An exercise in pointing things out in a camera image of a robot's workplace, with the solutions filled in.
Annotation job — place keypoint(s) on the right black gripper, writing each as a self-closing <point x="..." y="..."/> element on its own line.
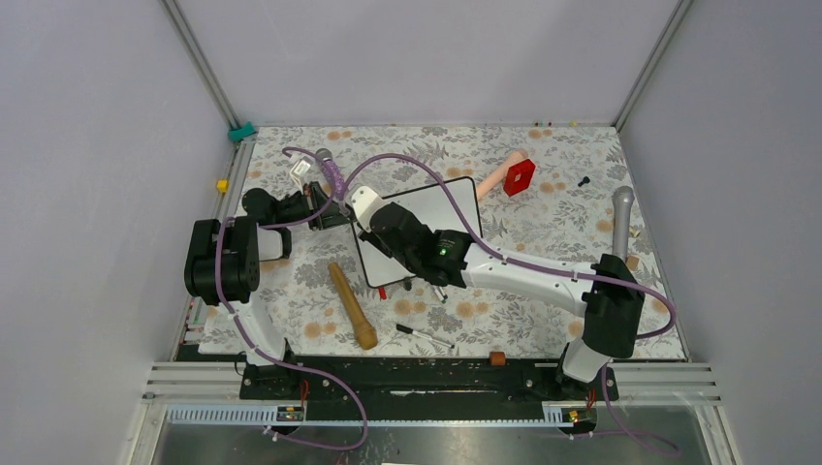
<point x="374" y="238"/>

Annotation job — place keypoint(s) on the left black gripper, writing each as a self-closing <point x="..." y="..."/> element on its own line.
<point x="331" y="214"/>

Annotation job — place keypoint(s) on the white whiteboard black frame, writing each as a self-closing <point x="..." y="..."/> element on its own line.
<point x="432" y="208"/>

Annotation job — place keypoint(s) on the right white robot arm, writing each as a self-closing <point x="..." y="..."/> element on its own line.
<point x="604" y="293"/>

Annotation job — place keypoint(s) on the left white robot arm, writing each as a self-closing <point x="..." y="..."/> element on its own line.
<point x="223" y="264"/>

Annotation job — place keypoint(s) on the purple glitter microphone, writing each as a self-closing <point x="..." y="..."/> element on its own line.
<point x="333" y="174"/>

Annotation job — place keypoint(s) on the green capped marker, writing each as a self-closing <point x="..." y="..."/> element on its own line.
<point x="440" y="294"/>

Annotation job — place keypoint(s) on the black capped marker front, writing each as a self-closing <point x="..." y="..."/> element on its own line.
<point x="431" y="338"/>

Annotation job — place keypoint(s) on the small yellow cube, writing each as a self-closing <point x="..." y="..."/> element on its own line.
<point x="222" y="186"/>

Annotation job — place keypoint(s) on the pink toy microphone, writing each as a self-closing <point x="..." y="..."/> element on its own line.
<point x="499" y="174"/>

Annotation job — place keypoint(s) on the teal corner clip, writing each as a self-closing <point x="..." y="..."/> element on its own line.
<point x="241" y="133"/>

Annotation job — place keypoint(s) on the red square block with hole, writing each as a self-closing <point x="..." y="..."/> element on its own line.
<point x="518" y="177"/>

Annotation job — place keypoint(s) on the small brown wooden cube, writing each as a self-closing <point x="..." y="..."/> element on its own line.
<point x="497" y="358"/>

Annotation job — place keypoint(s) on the silver grey microphone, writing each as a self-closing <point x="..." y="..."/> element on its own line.
<point x="622" y="200"/>

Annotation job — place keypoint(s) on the small tan wooden block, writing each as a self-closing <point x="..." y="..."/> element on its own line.
<point x="632" y="262"/>

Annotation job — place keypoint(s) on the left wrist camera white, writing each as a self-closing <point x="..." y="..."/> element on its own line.
<point x="300" y="169"/>

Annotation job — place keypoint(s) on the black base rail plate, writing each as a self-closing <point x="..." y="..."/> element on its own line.
<point x="337" y="388"/>

